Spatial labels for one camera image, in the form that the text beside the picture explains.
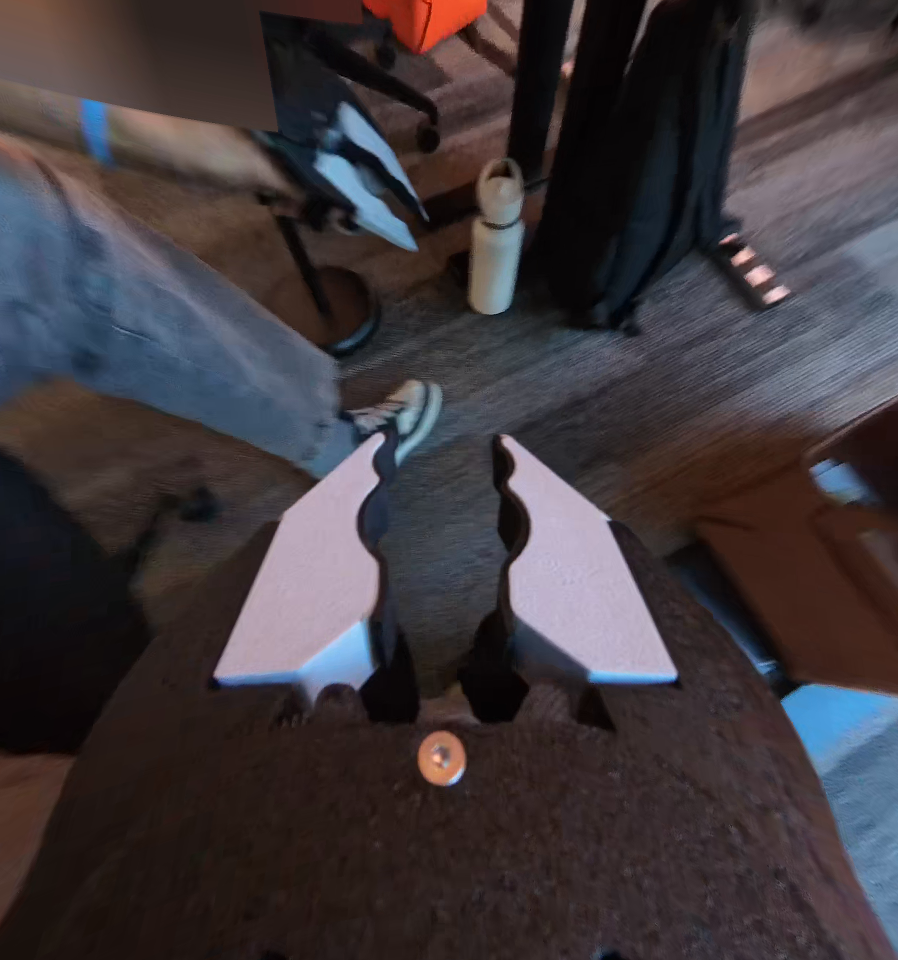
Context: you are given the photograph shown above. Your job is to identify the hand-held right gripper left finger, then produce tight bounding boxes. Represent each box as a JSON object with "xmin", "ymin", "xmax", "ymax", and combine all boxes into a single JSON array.
[{"xmin": 210, "ymin": 431, "xmax": 414, "ymax": 708}]

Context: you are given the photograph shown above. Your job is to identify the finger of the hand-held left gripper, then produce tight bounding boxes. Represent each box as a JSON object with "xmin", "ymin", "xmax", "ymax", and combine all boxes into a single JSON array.
[
  {"xmin": 335, "ymin": 103, "xmax": 429, "ymax": 222},
  {"xmin": 315, "ymin": 153, "xmax": 420, "ymax": 253}
]

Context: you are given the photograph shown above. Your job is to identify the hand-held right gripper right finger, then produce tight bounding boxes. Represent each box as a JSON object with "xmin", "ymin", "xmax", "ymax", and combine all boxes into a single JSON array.
[{"xmin": 465, "ymin": 433, "xmax": 681, "ymax": 687}]

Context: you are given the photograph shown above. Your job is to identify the person's left forearm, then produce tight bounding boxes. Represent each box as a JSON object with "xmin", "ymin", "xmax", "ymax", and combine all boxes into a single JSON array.
[{"xmin": 0, "ymin": 73, "xmax": 292, "ymax": 198}]

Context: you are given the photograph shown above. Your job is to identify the black round table base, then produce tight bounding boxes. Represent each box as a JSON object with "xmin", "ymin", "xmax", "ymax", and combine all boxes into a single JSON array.
[{"xmin": 272, "ymin": 213, "xmax": 382, "ymax": 359}]

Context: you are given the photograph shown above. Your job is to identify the cream water bottle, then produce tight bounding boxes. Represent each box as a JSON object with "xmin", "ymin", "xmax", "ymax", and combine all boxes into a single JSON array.
[{"xmin": 467, "ymin": 157, "xmax": 527, "ymax": 316}]

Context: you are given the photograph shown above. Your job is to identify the orange fabric object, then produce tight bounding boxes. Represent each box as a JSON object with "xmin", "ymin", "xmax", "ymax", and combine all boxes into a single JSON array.
[{"xmin": 362, "ymin": 0, "xmax": 489, "ymax": 55}]

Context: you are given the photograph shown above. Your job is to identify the person's white and black shoe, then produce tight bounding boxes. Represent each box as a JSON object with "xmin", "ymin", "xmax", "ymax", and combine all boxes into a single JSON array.
[{"xmin": 342, "ymin": 378, "xmax": 444, "ymax": 468}]

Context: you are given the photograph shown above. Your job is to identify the blue wristband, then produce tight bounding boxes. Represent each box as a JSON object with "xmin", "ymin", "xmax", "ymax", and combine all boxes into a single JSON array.
[{"xmin": 80, "ymin": 99, "xmax": 115, "ymax": 168}]

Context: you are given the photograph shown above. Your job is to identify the brown cardboard box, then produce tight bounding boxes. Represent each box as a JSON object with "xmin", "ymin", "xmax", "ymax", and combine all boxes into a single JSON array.
[{"xmin": 685, "ymin": 386, "xmax": 898, "ymax": 702}]

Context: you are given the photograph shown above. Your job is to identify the person's grey trousers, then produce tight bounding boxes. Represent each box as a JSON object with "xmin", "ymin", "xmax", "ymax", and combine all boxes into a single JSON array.
[{"xmin": 0, "ymin": 131, "xmax": 356, "ymax": 481}]

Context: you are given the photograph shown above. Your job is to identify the black fabric bag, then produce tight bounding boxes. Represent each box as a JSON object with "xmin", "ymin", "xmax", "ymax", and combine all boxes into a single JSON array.
[{"xmin": 535, "ymin": 0, "xmax": 753, "ymax": 335}]

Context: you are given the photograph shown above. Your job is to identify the black upright post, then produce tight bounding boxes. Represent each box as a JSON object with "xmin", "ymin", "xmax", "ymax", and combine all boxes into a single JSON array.
[{"xmin": 507, "ymin": 0, "xmax": 573, "ymax": 185}]

